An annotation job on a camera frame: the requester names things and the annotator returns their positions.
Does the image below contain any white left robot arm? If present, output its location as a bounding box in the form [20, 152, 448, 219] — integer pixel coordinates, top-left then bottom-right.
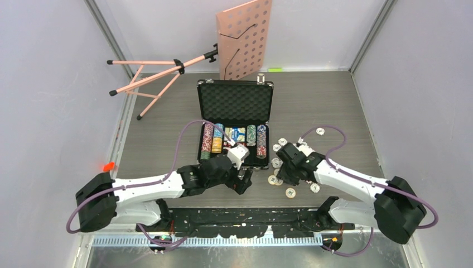
[74, 154, 253, 233]

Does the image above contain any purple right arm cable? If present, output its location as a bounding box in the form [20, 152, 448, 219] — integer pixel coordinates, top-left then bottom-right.
[296, 125, 440, 257]

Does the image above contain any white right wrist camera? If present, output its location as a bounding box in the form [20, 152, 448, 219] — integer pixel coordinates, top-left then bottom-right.
[296, 142, 315, 156]

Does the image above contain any orange clip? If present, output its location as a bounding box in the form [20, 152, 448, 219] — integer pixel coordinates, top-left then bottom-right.
[102, 161, 115, 173]

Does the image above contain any blue yellow chip stack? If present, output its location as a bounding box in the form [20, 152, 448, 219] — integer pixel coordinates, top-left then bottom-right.
[211, 123, 224, 154]

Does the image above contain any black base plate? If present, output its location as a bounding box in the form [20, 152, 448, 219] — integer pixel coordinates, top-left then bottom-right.
[144, 207, 355, 238]

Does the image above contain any green poker chip stack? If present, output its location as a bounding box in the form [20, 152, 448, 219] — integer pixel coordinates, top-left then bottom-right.
[200, 151, 211, 160]

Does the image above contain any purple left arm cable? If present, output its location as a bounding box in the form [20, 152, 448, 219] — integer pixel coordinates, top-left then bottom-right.
[66, 120, 237, 254]

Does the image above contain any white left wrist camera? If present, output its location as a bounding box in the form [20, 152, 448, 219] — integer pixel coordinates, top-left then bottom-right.
[226, 143, 250, 170]

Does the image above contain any yellow poker chip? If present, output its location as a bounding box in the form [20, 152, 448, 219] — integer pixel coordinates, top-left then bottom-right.
[268, 175, 283, 186]
[285, 188, 296, 199]

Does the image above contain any white poker chip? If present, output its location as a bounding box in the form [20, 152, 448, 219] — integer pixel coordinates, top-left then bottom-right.
[272, 144, 282, 152]
[278, 138, 288, 146]
[271, 158, 282, 169]
[316, 127, 325, 136]

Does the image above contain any pink music stand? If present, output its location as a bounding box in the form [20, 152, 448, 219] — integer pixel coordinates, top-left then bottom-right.
[107, 1, 273, 119]

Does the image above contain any green tape piece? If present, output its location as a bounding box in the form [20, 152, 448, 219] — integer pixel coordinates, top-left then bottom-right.
[268, 68, 283, 73]

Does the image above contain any blue red chip stack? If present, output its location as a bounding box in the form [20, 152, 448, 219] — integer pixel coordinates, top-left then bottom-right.
[256, 125, 267, 159]

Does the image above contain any green white chip stack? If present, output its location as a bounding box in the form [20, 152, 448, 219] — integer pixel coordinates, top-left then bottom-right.
[246, 125, 257, 146]

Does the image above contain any black poker set case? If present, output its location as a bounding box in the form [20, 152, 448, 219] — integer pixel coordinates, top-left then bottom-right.
[196, 78, 274, 173]

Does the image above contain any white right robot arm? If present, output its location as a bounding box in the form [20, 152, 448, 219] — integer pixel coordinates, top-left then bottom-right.
[276, 143, 427, 244]

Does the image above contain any blue playing card deck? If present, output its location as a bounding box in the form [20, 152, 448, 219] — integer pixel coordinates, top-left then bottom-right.
[225, 127, 246, 142]

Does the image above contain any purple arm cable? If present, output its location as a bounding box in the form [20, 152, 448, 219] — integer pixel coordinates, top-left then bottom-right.
[296, 125, 440, 257]
[66, 120, 237, 254]

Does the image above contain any red white chip stack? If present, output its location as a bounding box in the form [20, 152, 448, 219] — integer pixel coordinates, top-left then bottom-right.
[201, 123, 214, 152]

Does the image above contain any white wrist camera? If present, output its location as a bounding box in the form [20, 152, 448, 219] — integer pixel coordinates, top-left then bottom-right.
[296, 142, 315, 156]
[226, 143, 250, 170]

